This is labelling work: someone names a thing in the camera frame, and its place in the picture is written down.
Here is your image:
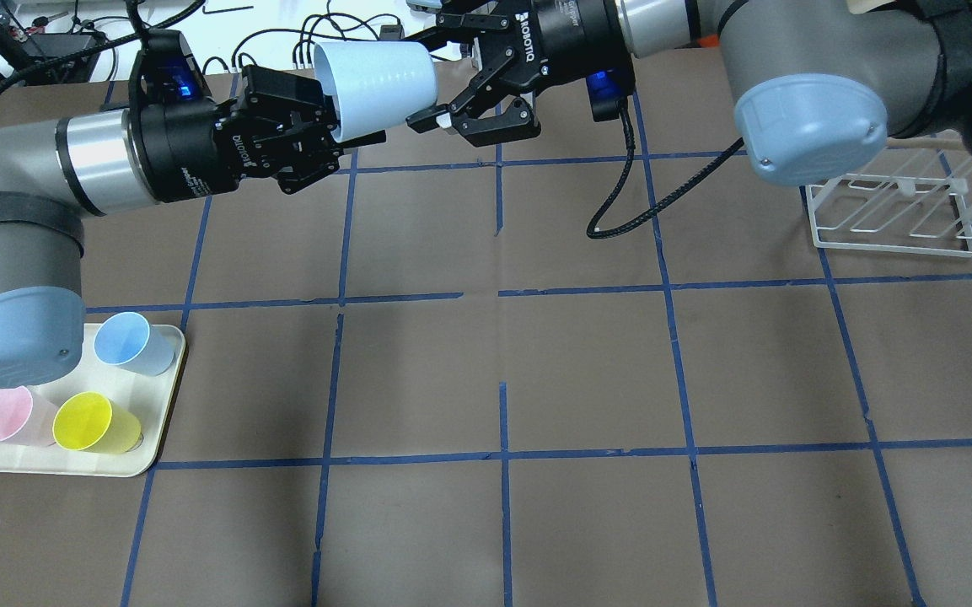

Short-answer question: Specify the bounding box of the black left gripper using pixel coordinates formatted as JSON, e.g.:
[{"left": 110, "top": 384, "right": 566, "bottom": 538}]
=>
[{"left": 127, "top": 65, "right": 388, "bottom": 203}]

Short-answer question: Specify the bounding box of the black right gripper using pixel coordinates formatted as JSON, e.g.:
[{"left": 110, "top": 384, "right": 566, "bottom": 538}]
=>
[{"left": 407, "top": 1, "right": 631, "bottom": 148}]

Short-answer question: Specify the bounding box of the light blue plastic cup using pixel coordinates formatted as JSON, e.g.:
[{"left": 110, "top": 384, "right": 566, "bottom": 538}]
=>
[{"left": 313, "top": 40, "right": 438, "bottom": 143}]

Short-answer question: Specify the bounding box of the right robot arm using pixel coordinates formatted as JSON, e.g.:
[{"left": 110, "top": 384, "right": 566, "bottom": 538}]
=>
[{"left": 407, "top": 1, "right": 972, "bottom": 187}]

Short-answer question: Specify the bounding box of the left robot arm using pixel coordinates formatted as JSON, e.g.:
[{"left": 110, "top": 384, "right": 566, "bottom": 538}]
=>
[{"left": 0, "top": 59, "right": 385, "bottom": 389}]

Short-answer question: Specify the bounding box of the yellow plastic cup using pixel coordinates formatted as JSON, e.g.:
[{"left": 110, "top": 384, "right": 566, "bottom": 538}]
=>
[{"left": 51, "top": 391, "right": 143, "bottom": 454}]

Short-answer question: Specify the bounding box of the pink plastic cup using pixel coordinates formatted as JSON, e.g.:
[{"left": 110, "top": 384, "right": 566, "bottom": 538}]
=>
[{"left": 0, "top": 386, "right": 58, "bottom": 447}]

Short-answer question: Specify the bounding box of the black power adapter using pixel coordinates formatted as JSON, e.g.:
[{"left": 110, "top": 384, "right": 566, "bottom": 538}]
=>
[{"left": 378, "top": 24, "right": 404, "bottom": 41}]

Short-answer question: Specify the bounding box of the cream plastic tray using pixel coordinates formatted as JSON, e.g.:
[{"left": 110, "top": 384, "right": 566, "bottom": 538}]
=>
[{"left": 0, "top": 323, "right": 186, "bottom": 479}]

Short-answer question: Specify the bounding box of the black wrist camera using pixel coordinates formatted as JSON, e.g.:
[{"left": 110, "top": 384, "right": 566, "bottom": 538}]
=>
[{"left": 135, "top": 30, "right": 203, "bottom": 106}]

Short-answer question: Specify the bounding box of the black braided cable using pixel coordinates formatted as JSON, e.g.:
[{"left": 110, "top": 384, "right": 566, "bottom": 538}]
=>
[{"left": 586, "top": 89, "right": 746, "bottom": 240}]

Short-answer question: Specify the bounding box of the white wire dish rack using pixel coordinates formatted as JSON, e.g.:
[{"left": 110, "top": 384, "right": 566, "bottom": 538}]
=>
[{"left": 803, "top": 131, "right": 972, "bottom": 258}]

